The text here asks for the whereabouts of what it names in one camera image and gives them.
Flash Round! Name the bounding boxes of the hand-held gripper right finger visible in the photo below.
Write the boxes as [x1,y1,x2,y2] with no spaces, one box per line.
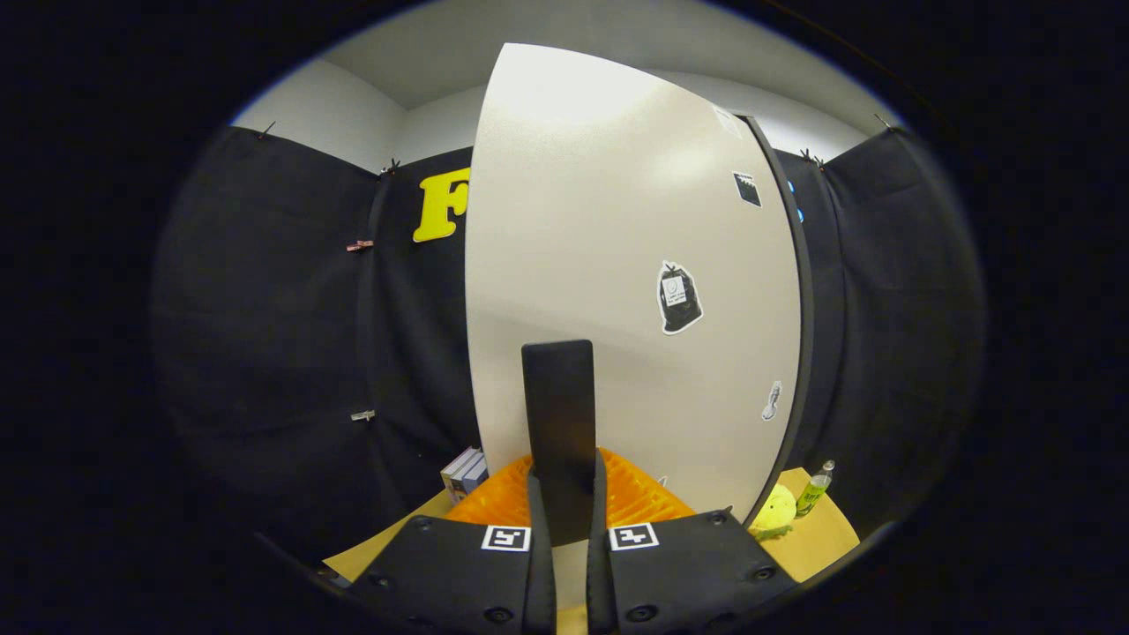
[587,448,799,635]

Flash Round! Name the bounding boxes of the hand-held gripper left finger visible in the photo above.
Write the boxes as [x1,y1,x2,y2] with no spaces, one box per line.
[318,454,558,635]

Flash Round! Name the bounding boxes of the black door handle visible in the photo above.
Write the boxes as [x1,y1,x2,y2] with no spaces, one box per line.
[520,340,599,548]

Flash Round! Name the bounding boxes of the grey shoe cabinet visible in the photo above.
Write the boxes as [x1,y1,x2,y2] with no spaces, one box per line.
[736,115,817,530]

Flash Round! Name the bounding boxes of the beige shoe cabinet door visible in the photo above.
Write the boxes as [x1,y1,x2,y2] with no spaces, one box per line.
[465,42,804,609]

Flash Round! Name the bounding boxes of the yellow plush toy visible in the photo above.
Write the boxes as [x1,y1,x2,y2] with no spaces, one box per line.
[750,483,797,541]

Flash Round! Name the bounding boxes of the green bottle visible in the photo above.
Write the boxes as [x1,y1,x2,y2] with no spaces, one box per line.
[796,459,835,519]

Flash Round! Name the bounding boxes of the black backdrop cloth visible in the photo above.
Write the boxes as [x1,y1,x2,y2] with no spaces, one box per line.
[154,123,984,565]

